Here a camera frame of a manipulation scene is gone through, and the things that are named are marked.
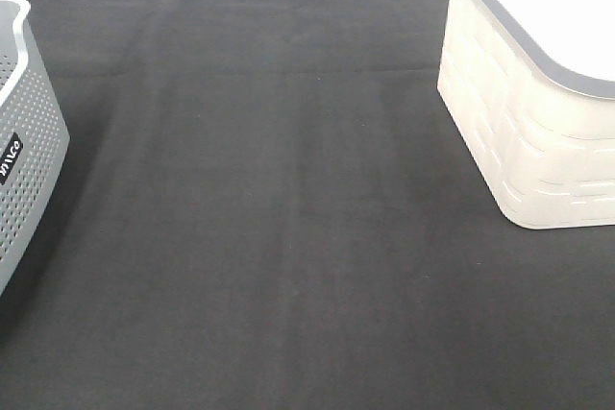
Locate black table cloth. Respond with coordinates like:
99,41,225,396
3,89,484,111
1,0,614,409

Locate cream plastic storage basket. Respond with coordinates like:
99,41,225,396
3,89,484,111
437,0,614,229

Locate grey perforated plastic basket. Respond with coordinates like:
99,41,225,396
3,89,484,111
1,0,70,288

